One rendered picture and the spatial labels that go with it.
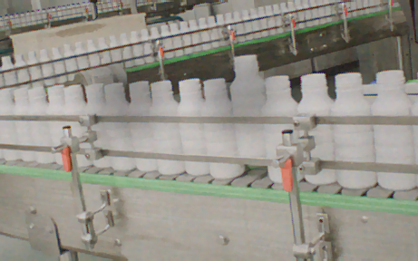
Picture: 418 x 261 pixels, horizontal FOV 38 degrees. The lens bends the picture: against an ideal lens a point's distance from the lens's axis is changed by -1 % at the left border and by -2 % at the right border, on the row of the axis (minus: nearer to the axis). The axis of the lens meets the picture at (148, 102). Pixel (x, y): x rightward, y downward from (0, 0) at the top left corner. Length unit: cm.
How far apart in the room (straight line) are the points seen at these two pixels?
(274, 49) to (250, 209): 254
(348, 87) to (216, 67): 234
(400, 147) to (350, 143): 7
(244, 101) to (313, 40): 274
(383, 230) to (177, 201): 36
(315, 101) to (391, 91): 11
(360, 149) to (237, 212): 23
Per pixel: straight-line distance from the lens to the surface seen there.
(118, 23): 549
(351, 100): 90
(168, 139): 108
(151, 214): 113
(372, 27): 413
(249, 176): 104
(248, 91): 97
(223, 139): 101
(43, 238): 139
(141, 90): 112
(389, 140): 89
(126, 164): 117
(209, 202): 104
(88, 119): 116
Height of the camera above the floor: 132
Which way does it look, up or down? 10 degrees down
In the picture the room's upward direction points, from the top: 9 degrees counter-clockwise
